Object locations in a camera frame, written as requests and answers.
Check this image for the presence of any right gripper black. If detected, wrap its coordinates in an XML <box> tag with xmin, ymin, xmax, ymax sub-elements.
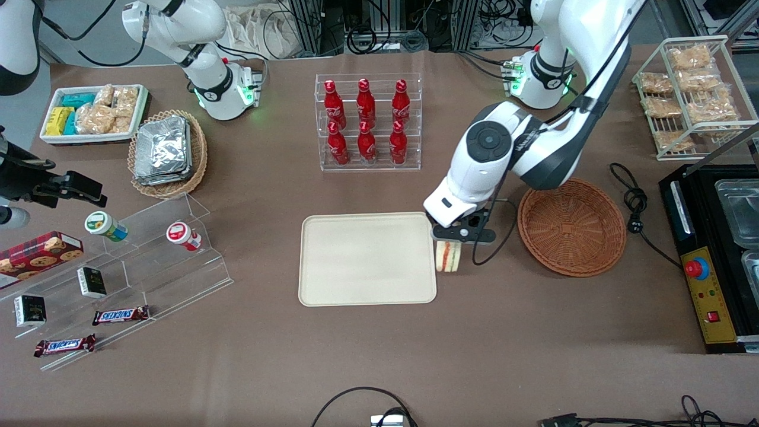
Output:
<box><xmin>0</xmin><ymin>126</ymin><xmax>108</xmax><ymax>207</ymax></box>

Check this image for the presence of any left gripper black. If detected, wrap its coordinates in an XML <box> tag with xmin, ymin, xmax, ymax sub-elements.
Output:
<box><xmin>432</xmin><ymin>211</ymin><xmax>496</xmax><ymax>234</ymax></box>

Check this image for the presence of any triangle sandwich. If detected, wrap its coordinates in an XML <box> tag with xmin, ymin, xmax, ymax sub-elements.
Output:
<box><xmin>436</xmin><ymin>240</ymin><xmax>462</xmax><ymax>273</ymax></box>

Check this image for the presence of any oval tan wicker basket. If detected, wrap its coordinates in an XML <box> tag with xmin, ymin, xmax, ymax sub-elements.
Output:
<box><xmin>128</xmin><ymin>109</ymin><xmax>208</xmax><ymax>200</ymax></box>

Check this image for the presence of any beige plastic tray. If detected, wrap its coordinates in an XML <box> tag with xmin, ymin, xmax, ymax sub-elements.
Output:
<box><xmin>298</xmin><ymin>212</ymin><xmax>438</xmax><ymax>307</ymax></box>

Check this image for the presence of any round brown wicker basket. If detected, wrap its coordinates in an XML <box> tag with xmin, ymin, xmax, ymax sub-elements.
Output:
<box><xmin>518</xmin><ymin>177</ymin><xmax>627</xmax><ymax>278</ymax></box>

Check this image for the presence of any green-lid white cup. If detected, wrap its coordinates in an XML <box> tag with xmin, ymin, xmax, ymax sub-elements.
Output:
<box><xmin>84</xmin><ymin>211</ymin><xmax>129</xmax><ymax>243</ymax></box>

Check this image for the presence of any white rectangular bin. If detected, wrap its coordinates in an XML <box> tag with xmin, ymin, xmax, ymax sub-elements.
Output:
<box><xmin>40</xmin><ymin>84</ymin><xmax>149</xmax><ymax>146</ymax></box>

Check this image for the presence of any yellow snack packet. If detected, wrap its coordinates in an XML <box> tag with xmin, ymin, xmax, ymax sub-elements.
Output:
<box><xmin>46</xmin><ymin>107</ymin><xmax>75</xmax><ymax>136</ymax></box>

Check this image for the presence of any red cookie box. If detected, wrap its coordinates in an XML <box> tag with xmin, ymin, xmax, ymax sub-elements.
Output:
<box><xmin>0</xmin><ymin>231</ymin><xmax>84</xmax><ymax>289</ymax></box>

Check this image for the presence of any clear acrylic bottle rack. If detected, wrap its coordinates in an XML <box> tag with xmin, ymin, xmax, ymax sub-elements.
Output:
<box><xmin>315</xmin><ymin>73</ymin><xmax>423</xmax><ymax>173</ymax></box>

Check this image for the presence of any silver foil container stack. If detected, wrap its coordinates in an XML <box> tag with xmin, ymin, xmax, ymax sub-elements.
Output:
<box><xmin>134</xmin><ymin>115</ymin><xmax>194</xmax><ymax>187</ymax></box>

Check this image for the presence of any small black box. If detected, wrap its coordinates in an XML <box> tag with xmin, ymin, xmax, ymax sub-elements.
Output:
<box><xmin>14</xmin><ymin>294</ymin><xmax>47</xmax><ymax>329</ymax></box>
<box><xmin>77</xmin><ymin>266</ymin><xmax>108</xmax><ymax>299</ymax></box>

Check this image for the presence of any red cola bottle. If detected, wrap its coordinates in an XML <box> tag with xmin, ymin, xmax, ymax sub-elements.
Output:
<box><xmin>389</xmin><ymin>120</ymin><xmax>409</xmax><ymax>166</ymax></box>
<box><xmin>327</xmin><ymin>122</ymin><xmax>349</xmax><ymax>166</ymax></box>
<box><xmin>323</xmin><ymin>80</ymin><xmax>347</xmax><ymax>128</ymax></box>
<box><xmin>358</xmin><ymin>121</ymin><xmax>377</xmax><ymax>165</ymax></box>
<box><xmin>356</xmin><ymin>78</ymin><xmax>377</xmax><ymax>126</ymax></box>
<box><xmin>392</xmin><ymin>79</ymin><xmax>412</xmax><ymax>125</ymax></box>

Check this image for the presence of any red-lid white cup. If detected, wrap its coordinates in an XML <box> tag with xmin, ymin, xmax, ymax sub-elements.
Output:
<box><xmin>166</xmin><ymin>221</ymin><xmax>203</xmax><ymax>252</ymax></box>

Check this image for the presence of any clear acrylic stepped display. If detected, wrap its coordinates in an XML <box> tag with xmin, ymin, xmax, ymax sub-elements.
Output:
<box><xmin>0</xmin><ymin>193</ymin><xmax>234</xmax><ymax>372</ymax></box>

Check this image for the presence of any brown Snickers bar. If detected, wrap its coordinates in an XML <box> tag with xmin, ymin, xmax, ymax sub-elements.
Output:
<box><xmin>33</xmin><ymin>333</ymin><xmax>97</xmax><ymax>358</ymax></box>
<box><xmin>92</xmin><ymin>305</ymin><xmax>151</xmax><ymax>327</ymax></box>

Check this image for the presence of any clear bag of fried snacks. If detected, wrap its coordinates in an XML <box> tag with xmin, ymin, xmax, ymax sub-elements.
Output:
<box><xmin>668</xmin><ymin>44</ymin><xmax>712</xmax><ymax>71</ymax></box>
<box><xmin>688</xmin><ymin>98</ymin><xmax>739</xmax><ymax>125</ymax></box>
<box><xmin>655</xmin><ymin>130</ymin><xmax>694</xmax><ymax>152</ymax></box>
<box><xmin>676</xmin><ymin>68</ymin><xmax>727</xmax><ymax>93</ymax></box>
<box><xmin>643</xmin><ymin>97</ymin><xmax>683</xmax><ymax>118</ymax></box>
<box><xmin>640</xmin><ymin>72</ymin><xmax>674</xmax><ymax>94</ymax></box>

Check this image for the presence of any black sealing machine yellow panel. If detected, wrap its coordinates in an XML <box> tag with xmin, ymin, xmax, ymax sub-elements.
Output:
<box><xmin>658</xmin><ymin>122</ymin><xmax>759</xmax><ymax>355</ymax></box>

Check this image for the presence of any clear plastic container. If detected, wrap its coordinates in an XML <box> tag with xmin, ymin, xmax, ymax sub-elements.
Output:
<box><xmin>715</xmin><ymin>179</ymin><xmax>759</xmax><ymax>248</ymax></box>
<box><xmin>741</xmin><ymin>249</ymin><xmax>759</xmax><ymax>291</ymax></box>

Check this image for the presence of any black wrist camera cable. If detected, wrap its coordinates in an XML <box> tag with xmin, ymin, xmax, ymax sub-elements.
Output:
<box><xmin>471</xmin><ymin>175</ymin><xmax>518</xmax><ymax>266</ymax></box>

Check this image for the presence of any black power cable with plug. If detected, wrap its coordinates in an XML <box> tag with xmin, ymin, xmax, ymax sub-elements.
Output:
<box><xmin>610</xmin><ymin>162</ymin><xmax>683</xmax><ymax>269</ymax></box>

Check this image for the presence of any black looped cable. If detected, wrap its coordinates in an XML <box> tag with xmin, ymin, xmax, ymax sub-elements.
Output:
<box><xmin>311</xmin><ymin>387</ymin><xmax>419</xmax><ymax>427</ymax></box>

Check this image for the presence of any coiled black cable bundle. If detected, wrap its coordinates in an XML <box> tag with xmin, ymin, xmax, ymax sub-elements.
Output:
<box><xmin>347</xmin><ymin>25</ymin><xmax>429</xmax><ymax>55</ymax></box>

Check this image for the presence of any thin black tangled cable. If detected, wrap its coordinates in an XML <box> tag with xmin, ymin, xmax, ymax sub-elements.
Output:
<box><xmin>578</xmin><ymin>394</ymin><xmax>759</xmax><ymax>427</ymax></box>

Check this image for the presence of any white wire rack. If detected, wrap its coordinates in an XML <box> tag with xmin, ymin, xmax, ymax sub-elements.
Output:
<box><xmin>632</xmin><ymin>34</ymin><xmax>759</xmax><ymax>162</ymax></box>

